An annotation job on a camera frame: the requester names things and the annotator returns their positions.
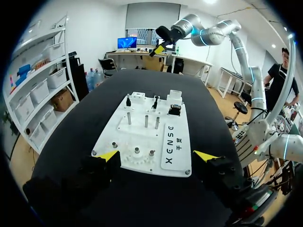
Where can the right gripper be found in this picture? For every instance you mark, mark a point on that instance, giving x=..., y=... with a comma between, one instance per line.
x=169, y=34

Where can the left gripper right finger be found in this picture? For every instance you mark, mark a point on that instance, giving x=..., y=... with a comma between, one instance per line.
x=220, y=175

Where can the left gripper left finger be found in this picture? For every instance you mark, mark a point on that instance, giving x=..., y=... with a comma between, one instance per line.
x=92, y=170

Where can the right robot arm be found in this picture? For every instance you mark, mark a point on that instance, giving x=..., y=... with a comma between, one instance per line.
x=208, y=35

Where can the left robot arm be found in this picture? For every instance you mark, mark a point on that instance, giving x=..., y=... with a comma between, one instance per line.
x=292, y=147

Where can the white board with sockets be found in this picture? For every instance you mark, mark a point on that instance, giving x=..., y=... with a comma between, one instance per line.
x=142, y=142

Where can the black USB plug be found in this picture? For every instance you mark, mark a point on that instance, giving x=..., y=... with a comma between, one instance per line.
x=128, y=101

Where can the black multi-pin plug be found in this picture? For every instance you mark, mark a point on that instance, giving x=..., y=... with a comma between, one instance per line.
x=175, y=110

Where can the person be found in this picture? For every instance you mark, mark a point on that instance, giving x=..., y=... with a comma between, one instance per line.
x=279, y=75

